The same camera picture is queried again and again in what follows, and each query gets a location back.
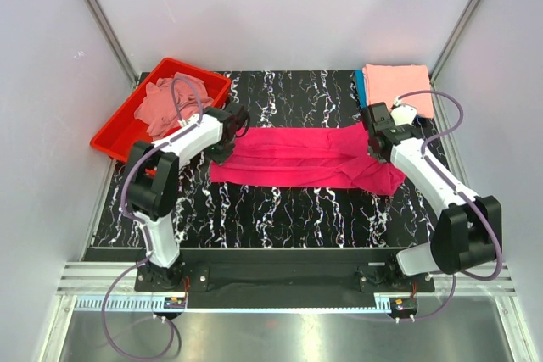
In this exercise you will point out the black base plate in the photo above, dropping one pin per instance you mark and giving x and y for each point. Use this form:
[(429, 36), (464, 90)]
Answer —
[(286, 273)]

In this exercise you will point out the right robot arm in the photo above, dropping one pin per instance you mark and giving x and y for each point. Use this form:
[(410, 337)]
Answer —
[(467, 237)]

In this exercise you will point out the left aluminium frame post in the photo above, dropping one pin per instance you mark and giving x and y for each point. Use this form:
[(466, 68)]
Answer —
[(112, 39)]

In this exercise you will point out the white slotted cable duct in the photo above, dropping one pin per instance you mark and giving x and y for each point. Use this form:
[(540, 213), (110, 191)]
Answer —
[(200, 303)]

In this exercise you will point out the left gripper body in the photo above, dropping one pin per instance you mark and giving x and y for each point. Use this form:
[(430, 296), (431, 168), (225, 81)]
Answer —
[(221, 152)]

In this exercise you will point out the folded salmon t shirt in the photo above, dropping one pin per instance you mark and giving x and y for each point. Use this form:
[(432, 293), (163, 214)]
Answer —
[(384, 83)]

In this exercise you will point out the folded blue t shirt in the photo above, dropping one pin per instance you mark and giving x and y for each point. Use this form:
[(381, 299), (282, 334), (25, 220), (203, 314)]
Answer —
[(360, 86)]

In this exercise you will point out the dusty pink t shirt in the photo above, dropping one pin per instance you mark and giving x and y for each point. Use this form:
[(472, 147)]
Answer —
[(168, 97)]

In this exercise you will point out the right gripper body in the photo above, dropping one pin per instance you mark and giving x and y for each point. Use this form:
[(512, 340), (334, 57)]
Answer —
[(370, 137)]

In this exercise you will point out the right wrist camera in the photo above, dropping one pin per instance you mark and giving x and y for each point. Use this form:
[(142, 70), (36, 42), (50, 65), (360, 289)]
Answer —
[(402, 113)]

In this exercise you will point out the magenta t shirt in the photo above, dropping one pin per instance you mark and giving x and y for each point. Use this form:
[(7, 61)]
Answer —
[(308, 158)]

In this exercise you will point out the right aluminium frame post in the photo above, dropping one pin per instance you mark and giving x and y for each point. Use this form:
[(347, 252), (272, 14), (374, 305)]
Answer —
[(460, 26)]

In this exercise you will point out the aluminium frame post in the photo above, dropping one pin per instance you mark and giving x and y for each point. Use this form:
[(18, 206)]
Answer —
[(460, 26), (112, 39)]

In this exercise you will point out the red plastic bin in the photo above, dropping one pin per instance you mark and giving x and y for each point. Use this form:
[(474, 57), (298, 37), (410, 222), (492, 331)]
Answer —
[(117, 135)]

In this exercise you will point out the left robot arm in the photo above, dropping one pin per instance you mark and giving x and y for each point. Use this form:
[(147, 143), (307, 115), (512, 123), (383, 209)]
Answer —
[(151, 183)]

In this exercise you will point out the aluminium rail profile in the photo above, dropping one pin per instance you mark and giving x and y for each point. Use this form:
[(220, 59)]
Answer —
[(96, 277)]

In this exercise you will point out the black marble table mat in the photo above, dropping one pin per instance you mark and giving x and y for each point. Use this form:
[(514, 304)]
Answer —
[(225, 215)]

